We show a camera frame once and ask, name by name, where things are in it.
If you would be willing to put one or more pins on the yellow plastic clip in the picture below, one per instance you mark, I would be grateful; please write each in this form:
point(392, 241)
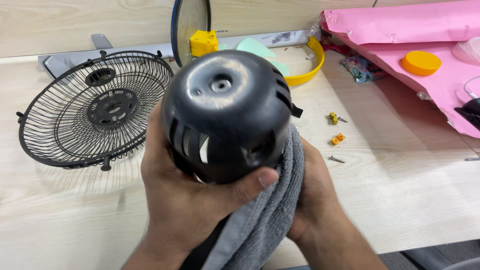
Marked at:
point(333, 118)

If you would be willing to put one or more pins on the grey towel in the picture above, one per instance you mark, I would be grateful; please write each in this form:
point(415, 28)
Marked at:
point(258, 213)

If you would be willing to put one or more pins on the person's left hand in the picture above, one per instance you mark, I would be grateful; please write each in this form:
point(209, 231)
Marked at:
point(176, 195)

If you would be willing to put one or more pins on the orange round plastic cap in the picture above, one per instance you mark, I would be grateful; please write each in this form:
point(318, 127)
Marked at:
point(421, 62)

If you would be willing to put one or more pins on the yellow plastic bracket block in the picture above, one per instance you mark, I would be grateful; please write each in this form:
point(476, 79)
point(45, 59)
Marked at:
point(203, 43)

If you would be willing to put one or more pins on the grey metal rail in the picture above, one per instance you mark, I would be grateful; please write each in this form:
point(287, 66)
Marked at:
point(150, 50)

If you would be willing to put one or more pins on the black plastic object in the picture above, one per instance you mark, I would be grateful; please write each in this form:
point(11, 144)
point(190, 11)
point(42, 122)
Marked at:
point(469, 112)

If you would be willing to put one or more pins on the light green fan blade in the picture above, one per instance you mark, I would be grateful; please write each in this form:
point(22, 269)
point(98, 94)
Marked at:
point(258, 50)

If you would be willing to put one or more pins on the round blue-rimmed fan base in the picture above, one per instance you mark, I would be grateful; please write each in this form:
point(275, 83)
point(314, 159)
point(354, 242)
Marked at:
point(187, 30)

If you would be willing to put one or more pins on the colourful plastic wrapper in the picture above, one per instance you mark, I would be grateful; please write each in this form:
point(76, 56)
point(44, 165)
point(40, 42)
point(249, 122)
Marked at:
point(362, 68)

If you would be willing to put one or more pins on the clear plastic bag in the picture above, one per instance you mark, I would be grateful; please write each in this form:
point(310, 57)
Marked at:
point(467, 50)

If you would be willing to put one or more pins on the orange plastic clip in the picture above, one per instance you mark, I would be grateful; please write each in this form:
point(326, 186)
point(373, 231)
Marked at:
point(338, 138)

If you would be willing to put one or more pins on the black fan motor housing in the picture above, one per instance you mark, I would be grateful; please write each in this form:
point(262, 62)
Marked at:
point(227, 116)

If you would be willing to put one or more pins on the person's right hand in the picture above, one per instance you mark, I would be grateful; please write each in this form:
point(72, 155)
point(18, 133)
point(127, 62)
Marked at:
point(311, 187)

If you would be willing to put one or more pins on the silver screw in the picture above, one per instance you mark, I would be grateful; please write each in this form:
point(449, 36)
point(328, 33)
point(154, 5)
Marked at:
point(342, 120)
point(337, 159)

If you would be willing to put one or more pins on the pink paper sheet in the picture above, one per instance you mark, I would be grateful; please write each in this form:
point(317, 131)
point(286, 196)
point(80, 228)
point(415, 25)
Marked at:
point(412, 45)

